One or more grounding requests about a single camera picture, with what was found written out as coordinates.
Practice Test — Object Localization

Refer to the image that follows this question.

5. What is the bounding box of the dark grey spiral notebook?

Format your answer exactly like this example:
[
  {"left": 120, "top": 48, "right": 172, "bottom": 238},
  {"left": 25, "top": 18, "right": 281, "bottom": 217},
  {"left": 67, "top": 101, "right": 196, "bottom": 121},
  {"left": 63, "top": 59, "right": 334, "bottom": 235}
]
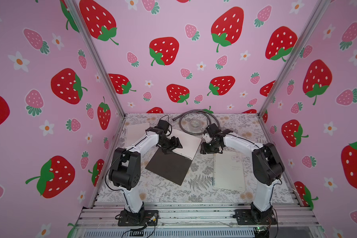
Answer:
[{"left": 146, "top": 129, "right": 201, "bottom": 185}]

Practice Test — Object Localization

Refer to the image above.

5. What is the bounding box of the white spiral notebook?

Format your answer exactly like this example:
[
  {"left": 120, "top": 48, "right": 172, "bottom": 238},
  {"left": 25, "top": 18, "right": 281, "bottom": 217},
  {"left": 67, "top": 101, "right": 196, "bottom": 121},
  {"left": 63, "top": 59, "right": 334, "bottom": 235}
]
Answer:
[{"left": 213, "top": 151, "right": 246, "bottom": 191}]

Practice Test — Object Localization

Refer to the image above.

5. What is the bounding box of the torn white notebook page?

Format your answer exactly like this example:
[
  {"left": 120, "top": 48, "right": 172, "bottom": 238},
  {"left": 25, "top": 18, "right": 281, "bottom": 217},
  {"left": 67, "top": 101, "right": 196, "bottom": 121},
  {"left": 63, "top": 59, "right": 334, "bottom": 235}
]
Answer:
[{"left": 125, "top": 123, "right": 150, "bottom": 147}]

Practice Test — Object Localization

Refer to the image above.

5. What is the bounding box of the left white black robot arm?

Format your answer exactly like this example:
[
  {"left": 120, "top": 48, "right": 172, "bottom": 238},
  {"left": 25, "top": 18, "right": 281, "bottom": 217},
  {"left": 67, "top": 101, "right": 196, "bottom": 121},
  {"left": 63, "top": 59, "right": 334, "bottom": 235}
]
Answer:
[{"left": 107, "top": 120, "right": 183, "bottom": 217}]

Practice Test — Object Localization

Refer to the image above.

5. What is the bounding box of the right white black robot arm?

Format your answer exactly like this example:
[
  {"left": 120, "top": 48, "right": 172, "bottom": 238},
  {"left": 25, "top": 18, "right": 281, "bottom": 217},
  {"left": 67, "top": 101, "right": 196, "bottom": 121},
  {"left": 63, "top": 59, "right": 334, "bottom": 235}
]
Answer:
[{"left": 200, "top": 124, "right": 285, "bottom": 223}]

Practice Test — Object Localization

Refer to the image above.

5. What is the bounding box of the clear tape roll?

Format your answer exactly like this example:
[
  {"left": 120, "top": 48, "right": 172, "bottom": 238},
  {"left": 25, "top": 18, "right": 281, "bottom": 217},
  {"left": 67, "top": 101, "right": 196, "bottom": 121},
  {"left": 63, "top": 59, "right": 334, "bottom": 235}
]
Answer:
[{"left": 189, "top": 119, "right": 202, "bottom": 133}]

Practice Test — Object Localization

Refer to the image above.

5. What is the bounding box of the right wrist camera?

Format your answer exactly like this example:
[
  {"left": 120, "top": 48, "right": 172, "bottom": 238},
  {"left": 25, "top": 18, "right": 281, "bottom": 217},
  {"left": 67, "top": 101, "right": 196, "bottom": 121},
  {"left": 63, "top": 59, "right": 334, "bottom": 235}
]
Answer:
[{"left": 203, "top": 133, "right": 212, "bottom": 143}]

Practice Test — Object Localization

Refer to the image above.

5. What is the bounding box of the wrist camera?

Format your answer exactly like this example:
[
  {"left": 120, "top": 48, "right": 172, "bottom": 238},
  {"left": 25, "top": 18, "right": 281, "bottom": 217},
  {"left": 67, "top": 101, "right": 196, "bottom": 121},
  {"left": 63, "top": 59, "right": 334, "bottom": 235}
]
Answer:
[
  {"left": 157, "top": 120, "right": 170, "bottom": 134},
  {"left": 203, "top": 133, "right": 212, "bottom": 143}
]

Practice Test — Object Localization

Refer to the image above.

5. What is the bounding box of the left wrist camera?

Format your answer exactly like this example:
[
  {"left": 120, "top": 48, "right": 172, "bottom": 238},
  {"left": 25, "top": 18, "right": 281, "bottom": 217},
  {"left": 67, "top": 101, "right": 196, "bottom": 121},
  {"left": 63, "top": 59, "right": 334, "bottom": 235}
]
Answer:
[{"left": 157, "top": 120, "right": 170, "bottom": 134}]

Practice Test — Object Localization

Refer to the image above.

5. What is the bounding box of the grey coiled hose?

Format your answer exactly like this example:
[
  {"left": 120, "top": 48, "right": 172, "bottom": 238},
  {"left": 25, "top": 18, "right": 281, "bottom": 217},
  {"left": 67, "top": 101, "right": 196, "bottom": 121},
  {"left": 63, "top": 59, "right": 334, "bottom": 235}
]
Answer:
[{"left": 172, "top": 109, "right": 221, "bottom": 136}]

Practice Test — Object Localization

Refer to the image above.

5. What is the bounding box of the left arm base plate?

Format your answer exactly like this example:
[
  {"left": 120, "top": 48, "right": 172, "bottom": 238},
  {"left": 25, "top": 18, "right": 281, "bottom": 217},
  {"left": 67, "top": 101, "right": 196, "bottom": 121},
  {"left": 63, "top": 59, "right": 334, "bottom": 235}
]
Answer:
[{"left": 116, "top": 210, "right": 159, "bottom": 227}]

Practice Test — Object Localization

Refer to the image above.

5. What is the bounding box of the aluminium rail frame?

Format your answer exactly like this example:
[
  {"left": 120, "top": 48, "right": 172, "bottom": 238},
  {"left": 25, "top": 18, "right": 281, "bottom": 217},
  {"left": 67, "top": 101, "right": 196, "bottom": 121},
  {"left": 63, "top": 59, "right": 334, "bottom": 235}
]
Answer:
[{"left": 72, "top": 202, "right": 326, "bottom": 238}]

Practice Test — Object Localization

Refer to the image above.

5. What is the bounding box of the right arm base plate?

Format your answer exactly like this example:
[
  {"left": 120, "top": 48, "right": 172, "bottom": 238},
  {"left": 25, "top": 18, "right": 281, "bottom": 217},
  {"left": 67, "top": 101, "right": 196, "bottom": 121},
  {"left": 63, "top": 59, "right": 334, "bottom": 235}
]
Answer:
[{"left": 232, "top": 209, "right": 278, "bottom": 226}]

